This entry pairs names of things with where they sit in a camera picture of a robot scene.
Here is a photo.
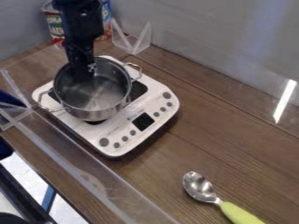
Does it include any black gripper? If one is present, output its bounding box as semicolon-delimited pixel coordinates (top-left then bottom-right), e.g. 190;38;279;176
52;0;104;82

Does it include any silver steel pot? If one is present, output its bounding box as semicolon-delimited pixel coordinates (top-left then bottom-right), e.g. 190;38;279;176
37;56;143;122

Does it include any white and black stove top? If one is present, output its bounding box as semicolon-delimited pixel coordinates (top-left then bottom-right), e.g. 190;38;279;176
32;56;180;158

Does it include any tomato sauce can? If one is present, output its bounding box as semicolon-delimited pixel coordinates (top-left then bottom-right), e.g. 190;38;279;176
41;0;64;49

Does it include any alphabet soup can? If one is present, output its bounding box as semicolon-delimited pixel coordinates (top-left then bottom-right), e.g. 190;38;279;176
97;0;112;41

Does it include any blue cloth object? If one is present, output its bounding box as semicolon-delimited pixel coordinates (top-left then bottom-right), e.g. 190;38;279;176
0;89;25;161

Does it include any clear acrylic front barrier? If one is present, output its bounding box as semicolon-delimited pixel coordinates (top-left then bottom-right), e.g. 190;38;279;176
0;108;179;224

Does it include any clear acrylic corner bracket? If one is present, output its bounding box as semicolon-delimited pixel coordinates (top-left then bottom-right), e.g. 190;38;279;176
111;19;152;55

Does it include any clear acrylic left bracket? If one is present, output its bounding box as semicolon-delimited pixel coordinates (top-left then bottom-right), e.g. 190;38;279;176
0;69;32;131

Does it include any spoon with green handle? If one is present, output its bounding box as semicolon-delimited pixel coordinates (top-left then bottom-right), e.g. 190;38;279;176
182;171;266;224

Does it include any black and blue stand frame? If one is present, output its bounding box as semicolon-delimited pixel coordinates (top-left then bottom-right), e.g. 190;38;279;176
0;164;57;224

